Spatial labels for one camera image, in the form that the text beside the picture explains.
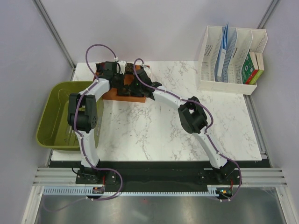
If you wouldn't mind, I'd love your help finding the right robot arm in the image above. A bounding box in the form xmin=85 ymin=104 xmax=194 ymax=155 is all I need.
xmin=134 ymin=66 xmax=235 ymax=184

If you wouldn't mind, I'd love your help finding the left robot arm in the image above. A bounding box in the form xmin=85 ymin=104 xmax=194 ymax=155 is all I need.
xmin=67 ymin=61 xmax=127 ymax=183

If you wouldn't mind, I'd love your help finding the wooden compartment tray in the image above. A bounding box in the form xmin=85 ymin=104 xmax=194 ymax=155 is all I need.
xmin=93 ymin=62 xmax=145 ymax=103

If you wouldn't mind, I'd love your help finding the rolled dark gold tie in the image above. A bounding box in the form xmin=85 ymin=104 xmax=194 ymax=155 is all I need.
xmin=125 ymin=63 xmax=134 ymax=75

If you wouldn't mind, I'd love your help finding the olive green plastic basket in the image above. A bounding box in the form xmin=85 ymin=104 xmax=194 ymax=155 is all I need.
xmin=36 ymin=81 xmax=92 ymax=151

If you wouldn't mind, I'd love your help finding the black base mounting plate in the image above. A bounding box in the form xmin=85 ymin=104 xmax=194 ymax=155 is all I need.
xmin=77 ymin=161 xmax=239 ymax=191

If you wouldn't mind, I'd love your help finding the blue paper folder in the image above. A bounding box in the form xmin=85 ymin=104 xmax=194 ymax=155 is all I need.
xmin=214 ymin=23 xmax=237 ymax=83

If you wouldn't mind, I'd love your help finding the green white book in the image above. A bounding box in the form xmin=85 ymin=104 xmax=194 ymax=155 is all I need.
xmin=241 ymin=52 xmax=258 ymax=84

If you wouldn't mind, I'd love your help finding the white plastic file organizer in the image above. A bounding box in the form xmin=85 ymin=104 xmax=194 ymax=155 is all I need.
xmin=198 ymin=26 xmax=268 ymax=95

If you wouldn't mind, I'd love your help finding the red spine book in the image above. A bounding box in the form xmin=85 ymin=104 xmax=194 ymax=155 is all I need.
xmin=249 ymin=53 xmax=264 ymax=85

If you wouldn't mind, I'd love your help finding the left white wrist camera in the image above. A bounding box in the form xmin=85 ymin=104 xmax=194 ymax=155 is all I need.
xmin=116 ymin=61 xmax=127 ymax=74

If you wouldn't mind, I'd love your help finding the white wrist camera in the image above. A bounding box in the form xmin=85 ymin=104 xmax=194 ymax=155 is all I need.
xmin=141 ymin=65 xmax=150 ymax=71
xmin=116 ymin=61 xmax=127 ymax=74

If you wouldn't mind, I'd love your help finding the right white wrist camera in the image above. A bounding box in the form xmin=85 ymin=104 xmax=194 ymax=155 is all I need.
xmin=141 ymin=65 xmax=150 ymax=71

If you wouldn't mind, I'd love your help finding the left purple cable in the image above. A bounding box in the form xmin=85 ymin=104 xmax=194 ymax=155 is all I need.
xmin=42 ymin=43 xmax=124 ymax=212

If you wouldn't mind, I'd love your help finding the purple cable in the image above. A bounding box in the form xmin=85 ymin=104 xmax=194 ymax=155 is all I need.
xmin=42 ymin=43 xmax=124 ymax=212
xmin=133 ymin=58 xmax=242 ymax=203

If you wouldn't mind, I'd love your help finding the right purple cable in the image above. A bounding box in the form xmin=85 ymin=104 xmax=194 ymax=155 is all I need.
xmin=133 ymin=58 xmax=242 ymax=203

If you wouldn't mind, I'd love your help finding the white slotted cable duct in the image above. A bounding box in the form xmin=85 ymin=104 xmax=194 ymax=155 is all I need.
xmin=43 ymin=186 xmax=229 ymax=196

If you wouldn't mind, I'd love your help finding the aluminium rail frame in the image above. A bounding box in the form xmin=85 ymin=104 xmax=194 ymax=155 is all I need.
xmin=21 ymin=168 xmax=287 ymax=224

